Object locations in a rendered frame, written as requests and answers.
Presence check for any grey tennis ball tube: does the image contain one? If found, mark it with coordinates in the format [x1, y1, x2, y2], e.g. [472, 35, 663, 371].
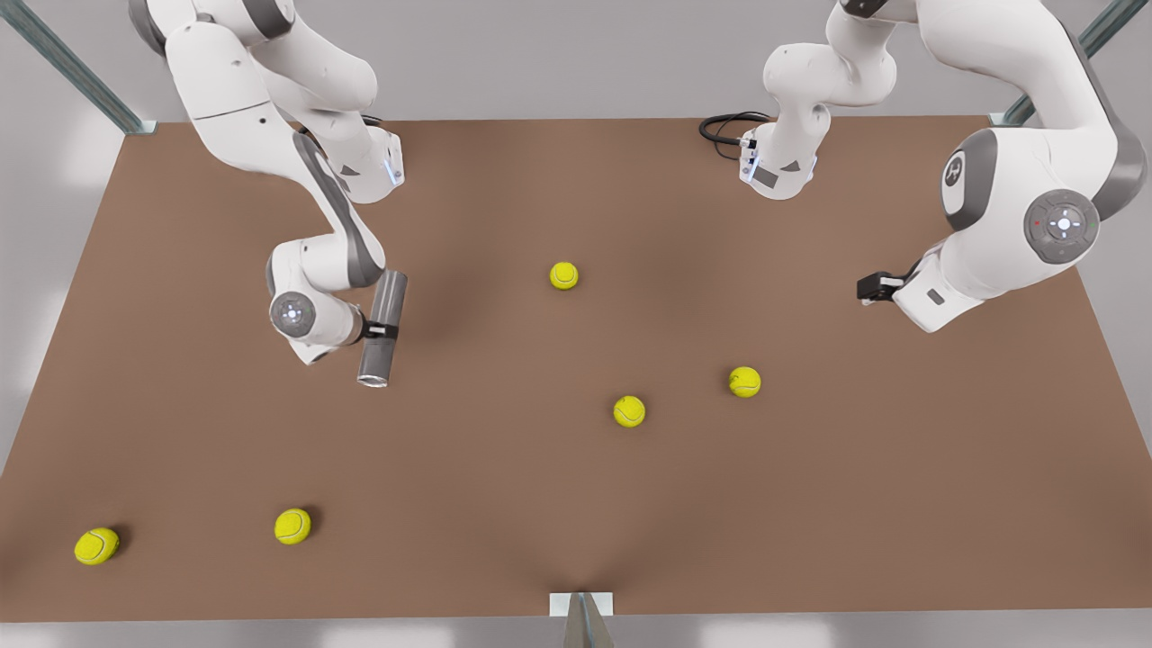
[356, 269, 410, 389]

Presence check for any black cable loop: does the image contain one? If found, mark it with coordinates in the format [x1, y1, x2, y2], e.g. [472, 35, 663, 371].
[699, 112, 775, 163]

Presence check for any silver frame post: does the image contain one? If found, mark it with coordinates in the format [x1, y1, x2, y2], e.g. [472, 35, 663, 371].
[988, 0, 1152, 127]
[0, 0, 157, 137]
[550, 591, 616, 648]

